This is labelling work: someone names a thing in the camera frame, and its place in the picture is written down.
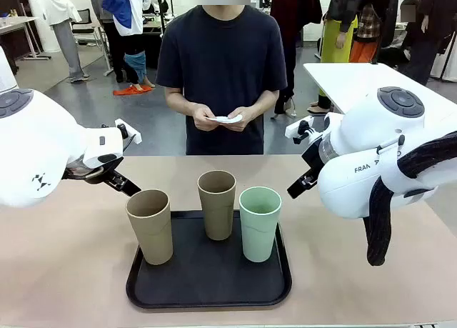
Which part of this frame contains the brown tall cup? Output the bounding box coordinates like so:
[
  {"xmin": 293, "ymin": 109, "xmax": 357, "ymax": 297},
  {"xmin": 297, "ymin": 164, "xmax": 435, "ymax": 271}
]
[
  {"xmin": 125, "ymin": 189, "xmax": 174, "ymax": 266},
  {"xmin": 197, "ymin": 170, "xmax": 237, "ymax": 242}
]

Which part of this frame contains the table with white legs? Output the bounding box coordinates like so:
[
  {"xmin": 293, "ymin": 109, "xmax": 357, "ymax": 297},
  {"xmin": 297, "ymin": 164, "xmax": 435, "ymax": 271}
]
[{"xmin": 94, "ymin": 19, "xmax": 165, "ymax": 77}]

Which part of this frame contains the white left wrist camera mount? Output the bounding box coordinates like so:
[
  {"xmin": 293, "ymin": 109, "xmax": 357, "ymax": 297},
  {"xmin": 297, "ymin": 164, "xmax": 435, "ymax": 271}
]
[{"xmin": 114, "ymin": 117, "xmax": 143, "ymax": 152}]

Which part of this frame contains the pale green tall cup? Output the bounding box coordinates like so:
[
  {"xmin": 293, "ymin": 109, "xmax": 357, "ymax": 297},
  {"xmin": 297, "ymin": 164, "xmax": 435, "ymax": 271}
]
[{"xmin": 238, "ymin": 187, "xmax": 283, "ymax": 263}]

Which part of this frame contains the mannequin with blue white jacket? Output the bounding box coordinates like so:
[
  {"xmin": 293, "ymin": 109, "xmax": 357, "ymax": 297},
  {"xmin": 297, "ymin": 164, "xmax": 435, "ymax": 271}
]
[{"xmin": 101, "ymin": 0, "xmax": 156, "ymax": 89}]

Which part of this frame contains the orange cloth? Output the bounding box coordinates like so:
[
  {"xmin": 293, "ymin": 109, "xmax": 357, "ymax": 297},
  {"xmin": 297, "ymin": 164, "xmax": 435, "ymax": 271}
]
[{"xmin": 113, "ymin": 85, "xmax": 153, "ymax": 96}]

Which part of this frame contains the grey desk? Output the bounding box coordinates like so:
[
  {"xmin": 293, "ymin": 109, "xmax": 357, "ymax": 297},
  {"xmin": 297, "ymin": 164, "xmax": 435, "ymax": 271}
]
[{"xmin": 0, "ymin": 16, "xmax": 52, "ymax": 61}]

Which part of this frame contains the white perforated air purifier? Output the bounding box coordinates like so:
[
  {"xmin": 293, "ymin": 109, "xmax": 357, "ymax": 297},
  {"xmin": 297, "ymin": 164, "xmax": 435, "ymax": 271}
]
[{"xmin": 0, "ymin": 45, "xmax": 17, "ymax": 93}]

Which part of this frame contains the person's right hand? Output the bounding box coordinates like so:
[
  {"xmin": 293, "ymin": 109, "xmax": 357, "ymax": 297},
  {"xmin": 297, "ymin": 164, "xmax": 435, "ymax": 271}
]
[{"xmin": 192, "ymin": 104, "xmax": 219, "ymax": 132}]

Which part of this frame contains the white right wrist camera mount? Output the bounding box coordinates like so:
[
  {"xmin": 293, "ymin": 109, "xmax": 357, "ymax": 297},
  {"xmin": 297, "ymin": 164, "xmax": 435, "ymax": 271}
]
[{"xmin": 285, "ymin": 115, "xmax": 324, "ymax": 145}]

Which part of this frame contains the person's left forearm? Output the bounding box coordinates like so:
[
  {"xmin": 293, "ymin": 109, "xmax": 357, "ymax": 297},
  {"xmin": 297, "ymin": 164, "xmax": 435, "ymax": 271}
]
[{"xmin": 246, "ymin": 88, "xmax": 281, "ymax": 124}]

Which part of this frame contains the black office chair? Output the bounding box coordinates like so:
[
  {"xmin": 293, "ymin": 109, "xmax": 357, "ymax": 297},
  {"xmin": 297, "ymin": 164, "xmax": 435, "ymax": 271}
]
[{"xmin": 71, "ymin": 8, "xmax": 104, "ymax": 47}]

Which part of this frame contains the person's right forearm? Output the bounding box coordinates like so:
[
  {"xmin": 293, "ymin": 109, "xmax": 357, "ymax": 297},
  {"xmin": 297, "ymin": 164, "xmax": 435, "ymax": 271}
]
[{"xmin": 165, "ymin": 86, "xmax": 205, "ymax": 120}]

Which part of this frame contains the black plastic tray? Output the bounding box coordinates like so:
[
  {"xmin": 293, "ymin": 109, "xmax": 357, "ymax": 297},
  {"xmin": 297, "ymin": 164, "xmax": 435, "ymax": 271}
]
[{"xmin": 125, "ymin": 209, "xmax": 293, "ymax": 310}]

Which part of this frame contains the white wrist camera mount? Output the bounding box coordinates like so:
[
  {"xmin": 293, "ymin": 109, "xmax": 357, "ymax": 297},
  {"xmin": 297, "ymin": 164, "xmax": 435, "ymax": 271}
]
[
  {"xmin": 285, "ymin": 115, "xmax": 324, "ymax": 145},
  {"xmin": 114, "ymin": 117, "xmax": 143, "ymax": 152}
]

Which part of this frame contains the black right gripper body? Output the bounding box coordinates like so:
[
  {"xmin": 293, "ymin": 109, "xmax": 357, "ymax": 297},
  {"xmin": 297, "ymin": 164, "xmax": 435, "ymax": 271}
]
[{"xmin": 301, "ymin": 141, "xmax": 328, "ymax": 181}]

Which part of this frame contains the person in navy t-shirt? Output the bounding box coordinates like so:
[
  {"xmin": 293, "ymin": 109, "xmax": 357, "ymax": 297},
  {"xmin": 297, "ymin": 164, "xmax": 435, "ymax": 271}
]
[{"xmin": 156, "ymin": 0, "xmax": 288, "ymax": 156}]

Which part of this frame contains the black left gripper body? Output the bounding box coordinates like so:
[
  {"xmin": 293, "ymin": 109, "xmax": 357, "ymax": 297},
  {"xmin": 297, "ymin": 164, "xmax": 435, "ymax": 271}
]
[{"xmin": 84, "ymin": 164, "xmax": 125, "ymax": 188}]

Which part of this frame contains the person's left hand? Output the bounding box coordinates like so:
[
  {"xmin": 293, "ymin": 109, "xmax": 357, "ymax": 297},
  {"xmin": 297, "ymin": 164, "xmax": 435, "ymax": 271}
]
[{"xmin": 222, "ymin": 106, "xmax": 258, "ymax": 132}]

